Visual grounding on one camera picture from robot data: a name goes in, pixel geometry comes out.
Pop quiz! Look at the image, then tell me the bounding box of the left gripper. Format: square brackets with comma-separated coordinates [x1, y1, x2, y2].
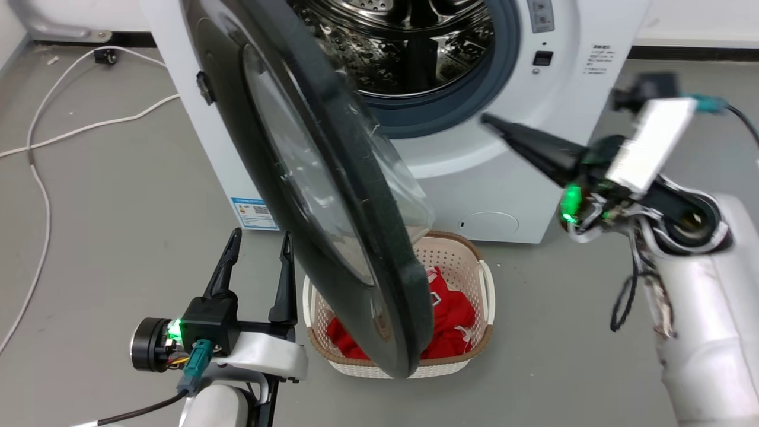
[131, 228, 309, 384]

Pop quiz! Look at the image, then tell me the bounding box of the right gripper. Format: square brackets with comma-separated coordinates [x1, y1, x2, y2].
[480, 97, 699, 239]

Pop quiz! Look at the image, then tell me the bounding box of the dark grey round washer door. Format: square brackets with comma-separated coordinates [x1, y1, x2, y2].
[180, 0, 437, 380]

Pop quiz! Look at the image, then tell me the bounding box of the white front-load washing machine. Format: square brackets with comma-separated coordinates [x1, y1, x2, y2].
[139, 0, 653, 244]

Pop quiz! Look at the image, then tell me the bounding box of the grey-blue rubber door gasket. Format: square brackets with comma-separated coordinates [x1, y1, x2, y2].
[355, 0, 522, 140]

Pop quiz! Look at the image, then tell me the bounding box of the grey door lock plate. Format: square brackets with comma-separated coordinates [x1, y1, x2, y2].
[526, 0, 556, 34]

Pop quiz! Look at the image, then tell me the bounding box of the blue energy label sticker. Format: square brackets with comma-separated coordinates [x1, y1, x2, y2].
[231, 197, 280, 231]

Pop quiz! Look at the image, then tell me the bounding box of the round white filter cover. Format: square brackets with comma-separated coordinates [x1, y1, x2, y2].
[457, 211, 520, 243]

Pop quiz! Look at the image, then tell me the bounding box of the white text warning sticker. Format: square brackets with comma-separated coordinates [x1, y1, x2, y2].
[583, 43, 618, 77]

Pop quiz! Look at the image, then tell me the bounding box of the white perforated laundry basket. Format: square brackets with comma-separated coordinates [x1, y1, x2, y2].
[302, 231, 496, 380]

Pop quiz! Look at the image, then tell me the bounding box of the stainless steel washer drum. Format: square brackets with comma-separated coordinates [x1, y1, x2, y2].
[289, 0, 496, 99]

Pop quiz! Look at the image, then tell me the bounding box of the red garment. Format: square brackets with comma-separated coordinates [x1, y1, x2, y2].
[326, 266, 479, 362]

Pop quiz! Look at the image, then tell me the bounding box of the black cable with teal plug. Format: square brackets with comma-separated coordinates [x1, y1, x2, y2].
[70, 339, 213, 427]
[681, 93, 759, 149]

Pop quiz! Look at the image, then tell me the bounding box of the thin black looped arm cable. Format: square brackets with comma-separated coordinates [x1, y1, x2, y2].
[610, 234, 642, 333]

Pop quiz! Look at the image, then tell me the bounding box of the thick white floor cable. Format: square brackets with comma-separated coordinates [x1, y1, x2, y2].
[0, 93, 181, 159]

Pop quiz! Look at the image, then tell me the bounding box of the thin white floor cable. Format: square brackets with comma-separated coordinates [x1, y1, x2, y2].
[0, 46, 170, 355]

